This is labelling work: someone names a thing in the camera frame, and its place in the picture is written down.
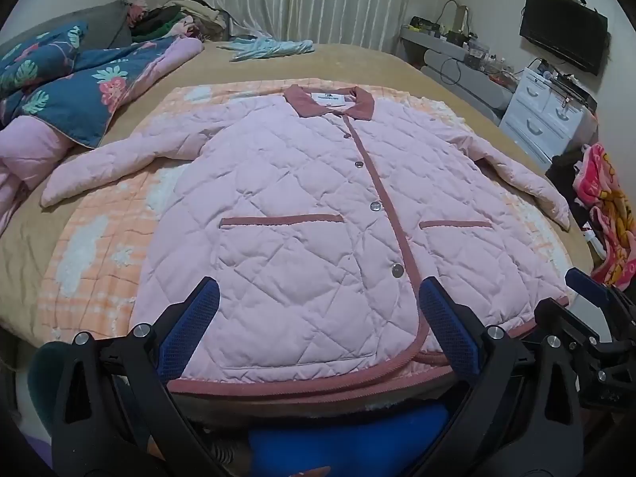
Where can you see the pile of clothes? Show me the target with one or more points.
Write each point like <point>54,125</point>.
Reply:
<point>169,20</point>

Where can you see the pink printed cloth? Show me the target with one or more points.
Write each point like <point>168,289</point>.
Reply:
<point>606,198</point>

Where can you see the white drawer chest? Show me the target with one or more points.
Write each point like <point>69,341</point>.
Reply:
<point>541,114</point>

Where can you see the dressing table mirror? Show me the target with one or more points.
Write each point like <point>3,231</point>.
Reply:
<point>454,15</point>

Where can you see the dark cloth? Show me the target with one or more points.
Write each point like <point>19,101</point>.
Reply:
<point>561,174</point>

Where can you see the tan bed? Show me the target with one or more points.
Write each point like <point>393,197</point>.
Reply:
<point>372,64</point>

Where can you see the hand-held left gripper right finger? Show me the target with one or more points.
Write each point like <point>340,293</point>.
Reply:
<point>447,328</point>

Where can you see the orange checked blanket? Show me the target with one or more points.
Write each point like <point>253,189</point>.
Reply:
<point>99,258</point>

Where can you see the grey headboard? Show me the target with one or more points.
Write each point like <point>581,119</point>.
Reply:
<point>99,20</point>

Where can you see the blue floral quilt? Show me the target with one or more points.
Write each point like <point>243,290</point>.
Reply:
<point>64,94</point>

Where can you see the white striped curtain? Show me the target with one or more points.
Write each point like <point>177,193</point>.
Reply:
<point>308,0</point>

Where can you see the light blue garment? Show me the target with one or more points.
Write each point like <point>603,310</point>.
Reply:
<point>268,47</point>

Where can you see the grey dressing table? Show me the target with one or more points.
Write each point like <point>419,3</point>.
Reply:
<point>477,84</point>

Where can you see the blue cloth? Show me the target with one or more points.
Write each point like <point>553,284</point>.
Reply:
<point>348,437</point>

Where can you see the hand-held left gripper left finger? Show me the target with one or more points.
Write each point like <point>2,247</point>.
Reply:
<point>194,328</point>

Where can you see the black television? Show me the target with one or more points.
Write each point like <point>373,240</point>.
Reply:
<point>564,30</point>

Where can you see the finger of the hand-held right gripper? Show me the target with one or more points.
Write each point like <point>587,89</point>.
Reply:
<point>571,318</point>
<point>589,285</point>

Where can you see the pink quilted jacket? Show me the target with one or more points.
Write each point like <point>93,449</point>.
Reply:
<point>298,208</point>

